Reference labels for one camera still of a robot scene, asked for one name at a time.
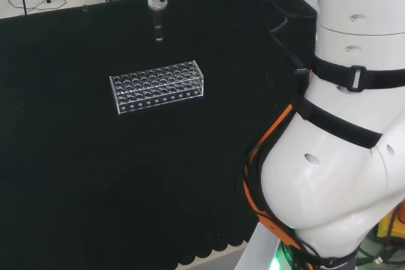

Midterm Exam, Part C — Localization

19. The clear glass test tube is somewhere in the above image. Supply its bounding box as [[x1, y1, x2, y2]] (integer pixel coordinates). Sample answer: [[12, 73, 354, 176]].
[[151, 3, 165, 43]]

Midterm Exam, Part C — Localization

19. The clear plastic test tube rack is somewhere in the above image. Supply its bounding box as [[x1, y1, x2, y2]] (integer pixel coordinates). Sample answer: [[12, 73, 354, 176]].
[[109, 59, 206, 116]]

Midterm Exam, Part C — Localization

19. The black bench cloth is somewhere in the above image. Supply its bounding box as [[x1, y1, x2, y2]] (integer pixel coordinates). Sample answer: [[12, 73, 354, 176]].
[[0, 0, 318, 270]]

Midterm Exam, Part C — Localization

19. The yellow stop button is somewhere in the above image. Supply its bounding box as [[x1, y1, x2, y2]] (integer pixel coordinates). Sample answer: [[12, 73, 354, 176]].
[[375, 199, 405, 247]]

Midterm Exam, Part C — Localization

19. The black cable bundle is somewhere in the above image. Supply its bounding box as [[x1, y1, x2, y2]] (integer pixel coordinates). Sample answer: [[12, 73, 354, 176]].
[[213, 0, 317, 71]]

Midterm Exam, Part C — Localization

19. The orange cable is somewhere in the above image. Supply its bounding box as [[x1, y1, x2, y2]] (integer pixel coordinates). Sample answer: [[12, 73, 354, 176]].
[[242, 104, 315, 270]]

